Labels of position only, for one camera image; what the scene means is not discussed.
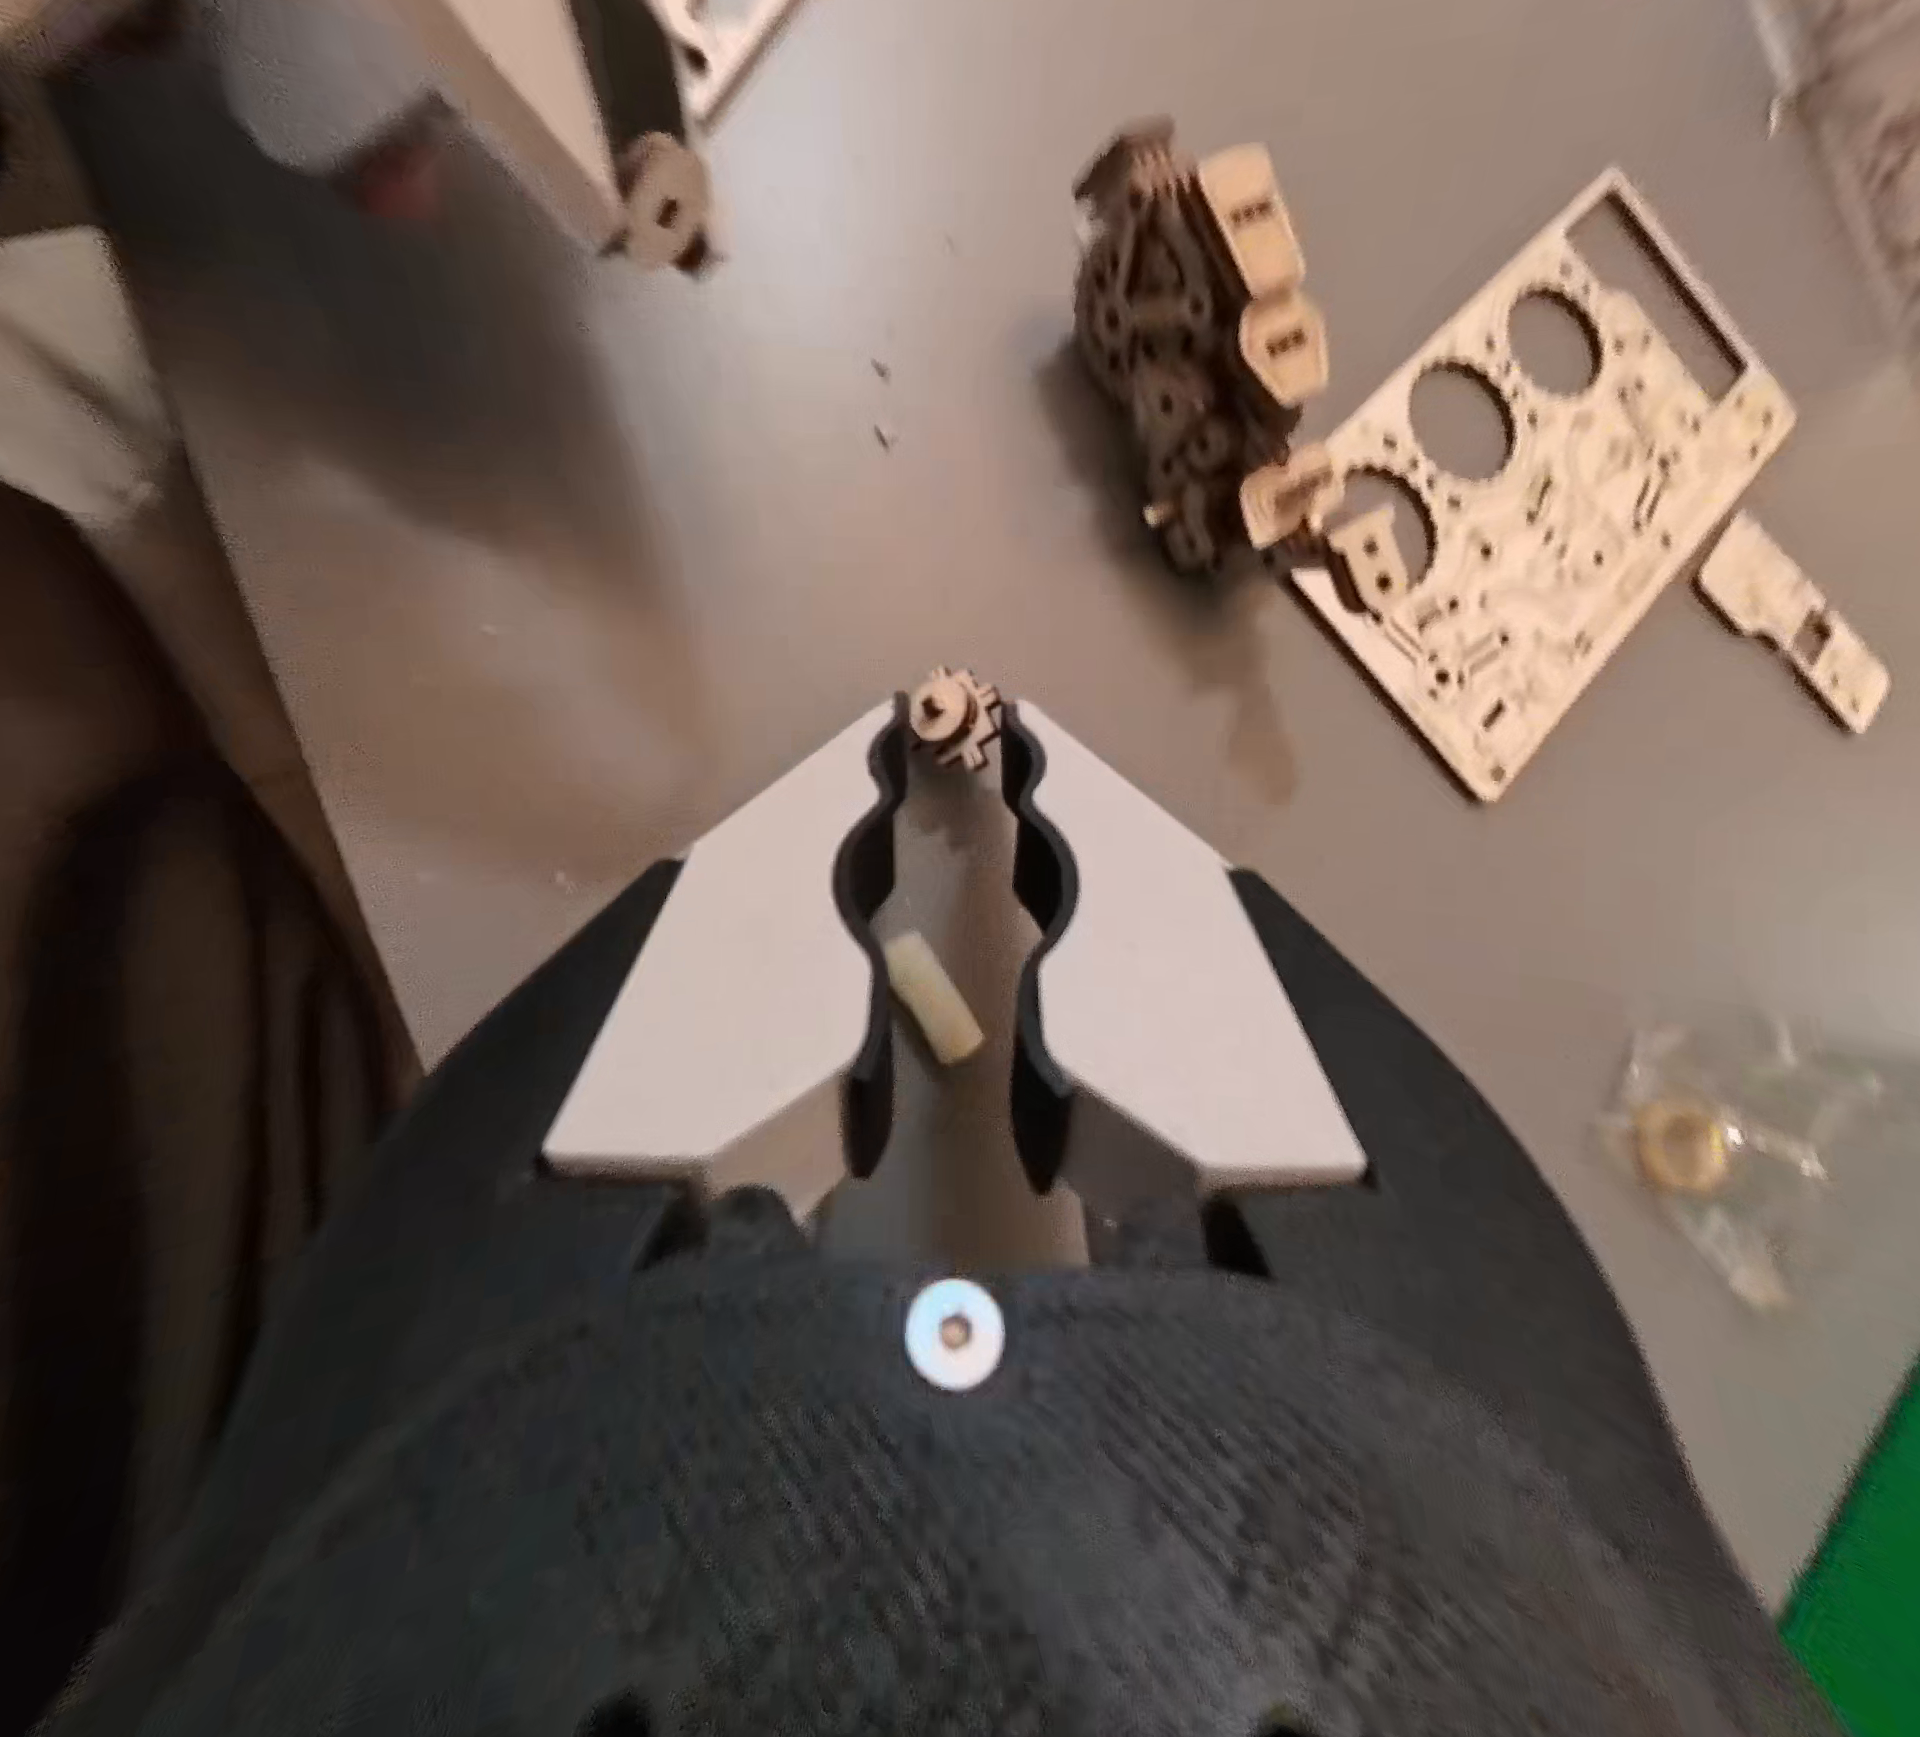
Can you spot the narrow wooden parts strip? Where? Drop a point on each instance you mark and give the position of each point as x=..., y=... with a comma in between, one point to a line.
x=1785, y=619

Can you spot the clear plastic bag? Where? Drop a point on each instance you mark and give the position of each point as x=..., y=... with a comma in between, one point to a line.
x=1770, y=1107

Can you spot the wooden sheet with round holes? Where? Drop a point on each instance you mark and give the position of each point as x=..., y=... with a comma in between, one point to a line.
x=1575, y=523

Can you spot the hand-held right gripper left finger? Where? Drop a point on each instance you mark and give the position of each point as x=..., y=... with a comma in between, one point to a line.
x=705, y=1003

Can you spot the small wooden gear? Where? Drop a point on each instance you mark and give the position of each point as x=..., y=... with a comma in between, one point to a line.
x=945, y=721

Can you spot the wooden mechanical model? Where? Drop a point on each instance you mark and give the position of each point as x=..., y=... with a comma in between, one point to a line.
x=1184, y=356

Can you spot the green plastic item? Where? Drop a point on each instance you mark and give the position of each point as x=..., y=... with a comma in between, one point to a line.
x=1861, y=1572

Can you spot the grey desk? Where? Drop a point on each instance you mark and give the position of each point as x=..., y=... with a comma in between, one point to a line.
x=1050, y=42

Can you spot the printed instruction sheet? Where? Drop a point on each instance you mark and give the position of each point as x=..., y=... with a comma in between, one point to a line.
x=1861, y=42

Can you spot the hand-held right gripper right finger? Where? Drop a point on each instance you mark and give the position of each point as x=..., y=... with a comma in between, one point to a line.
x=1184, y=1003

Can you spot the small pale wax stick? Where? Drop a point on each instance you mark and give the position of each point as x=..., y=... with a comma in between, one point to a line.
x=933, y=1003

